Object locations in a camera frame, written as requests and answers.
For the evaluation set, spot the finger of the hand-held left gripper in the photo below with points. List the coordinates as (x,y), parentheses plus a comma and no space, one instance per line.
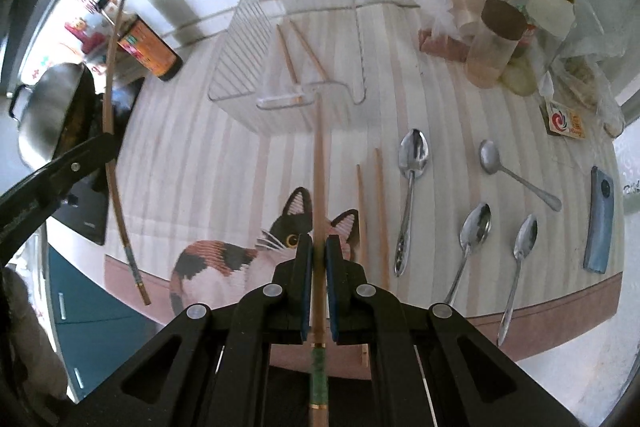
(85,167)

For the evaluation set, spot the white plastic cap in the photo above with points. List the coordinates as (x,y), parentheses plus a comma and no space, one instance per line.
(550,9)

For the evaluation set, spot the oval bowl steel spoon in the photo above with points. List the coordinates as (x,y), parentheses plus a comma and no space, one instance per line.
(476,224)
(526,234)

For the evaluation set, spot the steel wok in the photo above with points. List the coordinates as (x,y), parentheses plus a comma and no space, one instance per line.
(47,107)

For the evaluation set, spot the clear jar with brown lid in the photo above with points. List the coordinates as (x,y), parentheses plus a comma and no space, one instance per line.
(492,47)

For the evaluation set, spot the person's left forearm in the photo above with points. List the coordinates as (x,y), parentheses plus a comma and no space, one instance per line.
(37,342)

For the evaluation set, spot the colourful wall stickers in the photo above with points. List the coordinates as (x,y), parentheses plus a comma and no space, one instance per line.
(82,24)

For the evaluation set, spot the dark soy sauce bottle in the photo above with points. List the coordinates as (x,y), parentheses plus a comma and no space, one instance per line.
(147,49)

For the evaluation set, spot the crumpled plastic bag with food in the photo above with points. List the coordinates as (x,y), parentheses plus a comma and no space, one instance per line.
(585,72)

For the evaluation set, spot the large pointed steel spoon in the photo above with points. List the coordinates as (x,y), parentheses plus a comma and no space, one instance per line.
(414,154)

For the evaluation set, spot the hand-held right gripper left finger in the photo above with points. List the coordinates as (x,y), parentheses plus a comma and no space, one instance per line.
(306,287)

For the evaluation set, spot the black induction cooktop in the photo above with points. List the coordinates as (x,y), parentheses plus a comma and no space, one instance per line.
(87,207)

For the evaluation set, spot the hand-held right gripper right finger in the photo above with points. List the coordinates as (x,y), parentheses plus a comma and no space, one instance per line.
(333,287)

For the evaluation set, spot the blue smartphone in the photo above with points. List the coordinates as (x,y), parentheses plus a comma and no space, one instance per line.
(600,222)

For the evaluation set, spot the wooden chopstick with green band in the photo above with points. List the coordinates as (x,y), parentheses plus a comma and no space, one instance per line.
(131,257)
(318,187)

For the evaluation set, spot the teal cabinet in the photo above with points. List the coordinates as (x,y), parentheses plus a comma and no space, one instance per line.
(90,287)

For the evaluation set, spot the small red and white box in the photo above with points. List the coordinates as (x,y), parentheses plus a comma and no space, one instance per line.
(562,119)

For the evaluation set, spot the round bowl steel spoon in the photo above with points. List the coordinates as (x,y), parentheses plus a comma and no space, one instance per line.
(492,157)

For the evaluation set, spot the clear plastic utensil container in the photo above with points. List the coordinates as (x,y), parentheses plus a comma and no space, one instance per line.
(240,72)

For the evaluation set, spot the striped cat print table mat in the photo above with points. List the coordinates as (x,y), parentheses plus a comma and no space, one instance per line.
(225,157)

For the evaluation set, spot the pale yellow round lump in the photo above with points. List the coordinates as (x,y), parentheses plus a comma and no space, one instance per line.
(520,77)

